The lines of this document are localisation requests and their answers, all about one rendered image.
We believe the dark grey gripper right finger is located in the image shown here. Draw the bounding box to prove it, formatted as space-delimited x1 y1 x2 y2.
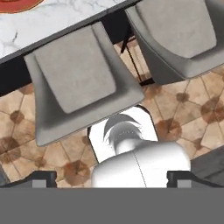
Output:
166 171 224 189

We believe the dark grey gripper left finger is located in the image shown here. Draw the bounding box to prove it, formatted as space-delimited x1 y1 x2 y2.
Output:
0 171 58 189

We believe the marble top dining counter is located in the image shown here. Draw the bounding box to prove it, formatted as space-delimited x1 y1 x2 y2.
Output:
0 0 152 98

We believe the orange red plate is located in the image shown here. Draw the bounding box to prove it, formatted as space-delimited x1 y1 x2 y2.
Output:
0 0 45 15

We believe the dark grey cabinet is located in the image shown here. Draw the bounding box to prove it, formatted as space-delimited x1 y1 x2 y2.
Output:
190 144 224 187

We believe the white and black round thing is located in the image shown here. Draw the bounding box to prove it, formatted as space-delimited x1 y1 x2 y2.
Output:
87 104 192 189

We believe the grey upholstered stool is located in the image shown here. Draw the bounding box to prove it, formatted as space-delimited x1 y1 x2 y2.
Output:
24 20 146 147
125 0 224 86

